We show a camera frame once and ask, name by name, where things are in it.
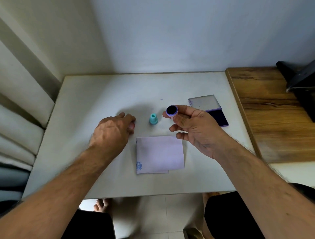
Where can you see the person's left hand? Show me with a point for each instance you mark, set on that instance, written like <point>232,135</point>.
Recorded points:
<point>110,134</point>

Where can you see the person's right hand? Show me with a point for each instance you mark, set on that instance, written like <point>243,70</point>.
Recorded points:
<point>204,133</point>

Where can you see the person's right thumb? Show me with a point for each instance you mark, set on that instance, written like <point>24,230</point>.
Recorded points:
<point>188,110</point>

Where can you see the person's right little finger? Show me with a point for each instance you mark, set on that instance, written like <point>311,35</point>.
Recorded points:
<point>182,135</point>

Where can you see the person's left thumb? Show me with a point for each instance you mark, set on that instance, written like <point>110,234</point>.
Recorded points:
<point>131,128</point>

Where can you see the person's right middle finger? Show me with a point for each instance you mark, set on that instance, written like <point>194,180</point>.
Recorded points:
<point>182,120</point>

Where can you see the round purple rubber stamp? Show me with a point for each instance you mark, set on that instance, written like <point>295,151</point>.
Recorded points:
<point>171,110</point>

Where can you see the person's right forearm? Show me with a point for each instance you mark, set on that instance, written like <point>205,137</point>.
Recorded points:
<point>265,194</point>

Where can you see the person's left forearm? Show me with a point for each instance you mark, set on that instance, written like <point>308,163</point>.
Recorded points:
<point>54,194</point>

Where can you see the open purple ink pad case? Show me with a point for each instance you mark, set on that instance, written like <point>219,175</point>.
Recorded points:
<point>211,108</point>

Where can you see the folded white paper sheet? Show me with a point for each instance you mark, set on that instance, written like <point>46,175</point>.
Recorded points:
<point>159,154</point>

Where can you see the person's right leg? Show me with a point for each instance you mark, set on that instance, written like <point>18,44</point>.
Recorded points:
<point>208,204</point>

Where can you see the person's left foot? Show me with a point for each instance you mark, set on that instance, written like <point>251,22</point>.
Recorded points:
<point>101,205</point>

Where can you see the brown wooden side table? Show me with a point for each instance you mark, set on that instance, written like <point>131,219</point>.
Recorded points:
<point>273,110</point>

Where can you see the tan sandal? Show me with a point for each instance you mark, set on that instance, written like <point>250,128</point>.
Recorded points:
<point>193,234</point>

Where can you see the person's black shorts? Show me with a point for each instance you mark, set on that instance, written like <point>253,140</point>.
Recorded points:
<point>246,221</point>

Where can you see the white curtain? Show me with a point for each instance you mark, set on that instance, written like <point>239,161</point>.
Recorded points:
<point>19,118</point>

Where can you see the black device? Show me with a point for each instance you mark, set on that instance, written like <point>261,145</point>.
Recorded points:
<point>301,83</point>

